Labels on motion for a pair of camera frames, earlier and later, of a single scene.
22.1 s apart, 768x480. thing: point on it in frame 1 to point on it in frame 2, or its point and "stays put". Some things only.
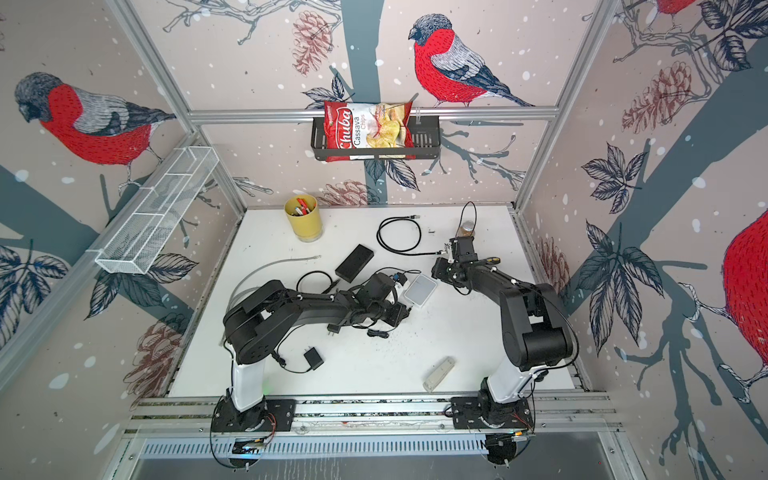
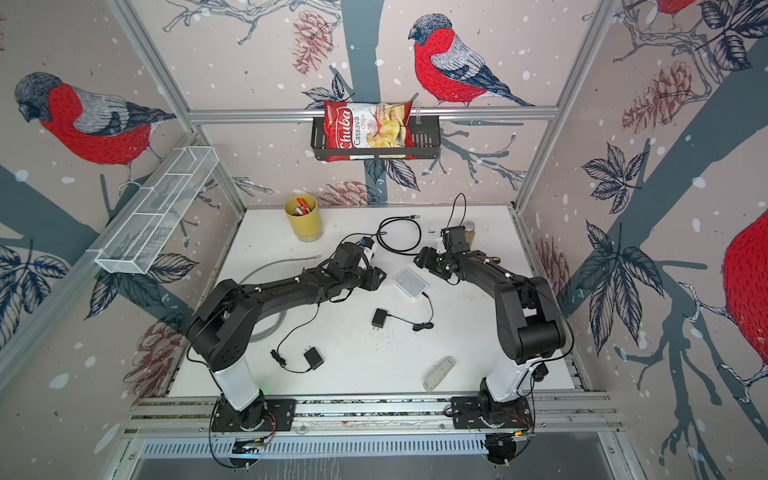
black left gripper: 399,315 to 374,282
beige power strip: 438,375 stays put
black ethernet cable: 412,217 stays put
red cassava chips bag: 357,131 stays put
